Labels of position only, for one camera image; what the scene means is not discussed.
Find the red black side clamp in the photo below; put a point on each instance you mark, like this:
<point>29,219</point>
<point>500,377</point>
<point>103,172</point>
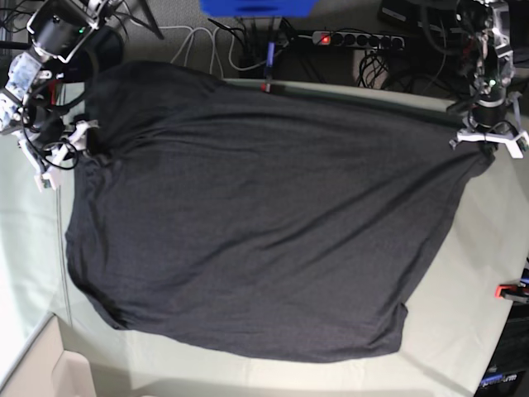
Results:
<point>517,292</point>

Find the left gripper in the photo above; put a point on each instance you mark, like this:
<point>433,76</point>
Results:
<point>491,120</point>

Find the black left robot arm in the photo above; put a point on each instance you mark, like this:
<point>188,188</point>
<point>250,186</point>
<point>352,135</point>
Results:
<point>486,25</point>

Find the blue plastic bin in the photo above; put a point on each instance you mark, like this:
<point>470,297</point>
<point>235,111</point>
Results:
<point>257,8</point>

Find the red black table clamp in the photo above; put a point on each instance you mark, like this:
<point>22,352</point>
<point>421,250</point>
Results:
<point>266,88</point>

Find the green table cloth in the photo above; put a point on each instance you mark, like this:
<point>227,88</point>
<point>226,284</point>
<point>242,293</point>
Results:
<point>453,323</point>

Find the white power strip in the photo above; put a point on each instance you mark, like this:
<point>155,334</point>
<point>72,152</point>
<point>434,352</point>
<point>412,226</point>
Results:
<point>358,40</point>

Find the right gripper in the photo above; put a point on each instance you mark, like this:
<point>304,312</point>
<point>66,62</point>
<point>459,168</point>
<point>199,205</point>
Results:
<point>64,154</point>

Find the cardboard box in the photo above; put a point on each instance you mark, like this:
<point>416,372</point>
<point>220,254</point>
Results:
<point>45,368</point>

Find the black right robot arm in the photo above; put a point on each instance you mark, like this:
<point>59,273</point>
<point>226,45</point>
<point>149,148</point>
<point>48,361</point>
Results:
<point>58,31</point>

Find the black t-shirt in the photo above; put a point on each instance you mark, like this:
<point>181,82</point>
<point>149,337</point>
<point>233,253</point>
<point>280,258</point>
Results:
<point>264,226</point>

